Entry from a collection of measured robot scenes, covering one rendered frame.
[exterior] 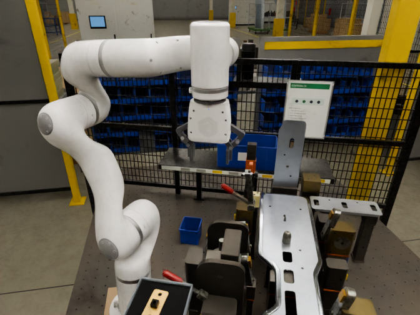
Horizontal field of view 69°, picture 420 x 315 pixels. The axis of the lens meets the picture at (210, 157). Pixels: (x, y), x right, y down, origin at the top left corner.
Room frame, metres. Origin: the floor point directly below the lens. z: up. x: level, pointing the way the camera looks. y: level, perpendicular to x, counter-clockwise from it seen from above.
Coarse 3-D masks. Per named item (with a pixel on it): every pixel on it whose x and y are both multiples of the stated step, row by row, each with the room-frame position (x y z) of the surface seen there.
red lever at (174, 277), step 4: (164, 272) 0.59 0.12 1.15; (168, 272) 0.59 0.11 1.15; (164, 276) 0.58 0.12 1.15; (168, 276) 0.58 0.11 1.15; (172, 276) 0.58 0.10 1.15; (176, 276) 0.58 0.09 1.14; (172, 280) 0.58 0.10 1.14; (176, 280) 0.58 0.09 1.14; (180, 280) 0.58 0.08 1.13; (196, 292) 0.57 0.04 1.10; (200, 292) 0.57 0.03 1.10; (204, 292) 0.57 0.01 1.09; (200, 296) 0.56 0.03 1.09; (204, 296) 0.56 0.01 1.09
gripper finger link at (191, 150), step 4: (184, 140) 0.69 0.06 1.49; (188, 140) 0.69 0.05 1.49; (192, 144) 0.70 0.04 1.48; (188, 148) 0.69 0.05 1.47; (192, 148) 0.69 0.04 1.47; (188, 152) 0.69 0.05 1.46; (192, 152) 0.69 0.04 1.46; (188, 156) 0.69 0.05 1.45; (192, 156) 0.69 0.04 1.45; (192, 160) 0.68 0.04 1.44
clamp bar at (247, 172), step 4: (248, 172) 1.04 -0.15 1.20; (256, 172) 1.01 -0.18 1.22; (244, 176) 1.02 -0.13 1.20; (248, 176) 1.01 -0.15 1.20; (256, 176) 1.01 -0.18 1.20; (248, 180) 1.01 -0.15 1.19; (248, 184) 1.01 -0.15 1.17; (248, 188) 1.01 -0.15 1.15; (252, 188) 1.04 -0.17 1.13; (248, 192) 1.01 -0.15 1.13; (252, 192) 1.03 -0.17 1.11; (248, 196) 1.01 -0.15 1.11; (252, 196) 1.01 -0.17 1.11; (248, 200) 1.01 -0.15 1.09; (252, 200) 1.00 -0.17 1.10; (248, 204) 1.01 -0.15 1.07; (252, 204) 1.00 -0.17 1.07
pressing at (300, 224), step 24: (264, 192) 1.20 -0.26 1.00; (264, 216) 1.02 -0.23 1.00; (288, 216) 1.02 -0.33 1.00; (312, 216) 1.03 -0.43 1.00; (264, 240) 0.88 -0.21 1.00; (312, 240) 0.88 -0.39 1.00; (288, 264) 0.76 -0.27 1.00; (312, 264) 0.76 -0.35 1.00; (288, 288) 0.66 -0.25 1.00; (312, 288) 0.66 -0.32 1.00; (264, 312) 0.58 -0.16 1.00; (312, 312) 0.58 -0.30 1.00
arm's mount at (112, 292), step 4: (108, 288) 0.84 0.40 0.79; (112, 288) 0.84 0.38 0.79; (116, 288) 0.84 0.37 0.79; (108, 292) 0.82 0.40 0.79; (112, 292) 0.82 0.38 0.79; (116, 292) 0.82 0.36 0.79; (108, 296) 0.80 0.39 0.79; (112, 296) 0.80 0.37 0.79; (108, 300) 0.78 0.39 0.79; (112, 300) 0.78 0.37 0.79; (108, 304) 0.77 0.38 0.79; (108, 308) 0.75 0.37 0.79; (104, 312) 0.73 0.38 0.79; (108, 312) 0.73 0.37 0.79
